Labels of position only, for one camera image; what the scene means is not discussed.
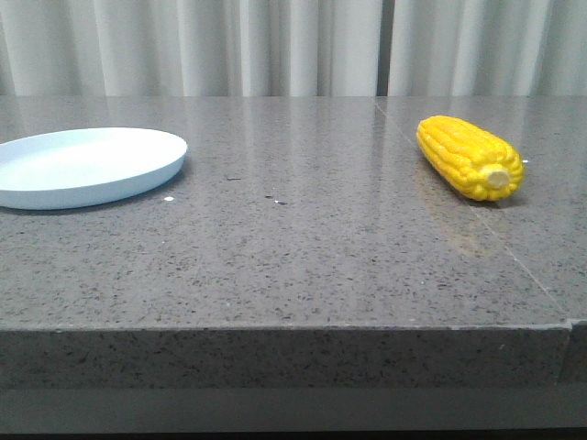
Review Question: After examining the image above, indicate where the light blue round plate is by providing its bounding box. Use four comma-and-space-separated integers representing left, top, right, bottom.
1, 127, 188, 210

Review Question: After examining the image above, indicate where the white pleated curtain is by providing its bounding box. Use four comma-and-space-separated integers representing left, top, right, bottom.
1, 1, 586, 96

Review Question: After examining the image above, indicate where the yellow corn cob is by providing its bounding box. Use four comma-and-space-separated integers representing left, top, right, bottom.
416, 115, 525, 202

